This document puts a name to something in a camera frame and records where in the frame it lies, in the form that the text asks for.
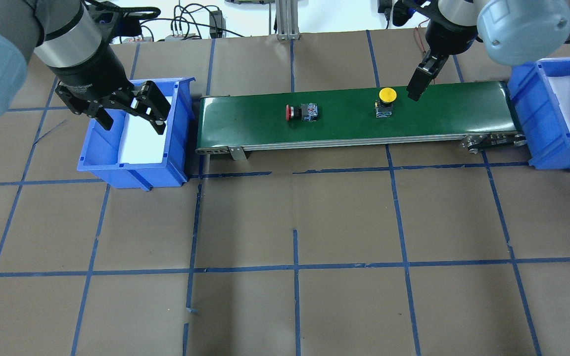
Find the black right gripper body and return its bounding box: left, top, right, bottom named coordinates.
left=393, top=0, right=478, bottom=57

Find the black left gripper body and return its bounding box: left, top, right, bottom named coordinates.
left=54, top=39, right=135, bottom=117

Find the yellow push button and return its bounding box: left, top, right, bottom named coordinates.
left=374, top=88, right=397, bottom=119

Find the red push button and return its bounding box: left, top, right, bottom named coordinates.
left=285, top=103, right=320, bottom=122

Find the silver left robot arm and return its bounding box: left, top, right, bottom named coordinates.
left=0, top=0, right=171, bottom=134

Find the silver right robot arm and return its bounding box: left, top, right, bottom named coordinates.
left=398, top=0, right=570, bottom=101

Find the white foam pad left bin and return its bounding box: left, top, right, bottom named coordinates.
left=118, top=114, right=170, bottom=164

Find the blue bin far left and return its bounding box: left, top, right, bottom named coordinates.
left=77, top=77, right=195, bottom=191

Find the blue bin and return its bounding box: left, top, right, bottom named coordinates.
left=508, top=58, right=570, bottom=171
left=77, top=77, right=195, bottom=191

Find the green conveyor belt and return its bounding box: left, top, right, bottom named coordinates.
left=196, top=81, right=526, bottom=159

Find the black power adapter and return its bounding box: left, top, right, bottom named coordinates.
left=209, top=10, right=226, bottom=39

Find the blue bin near right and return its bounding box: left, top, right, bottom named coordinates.
left=508, top=58, right=570, bottom=171

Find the aluminium frame post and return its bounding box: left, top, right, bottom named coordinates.
left=275, top=0, right=300, bottom=41

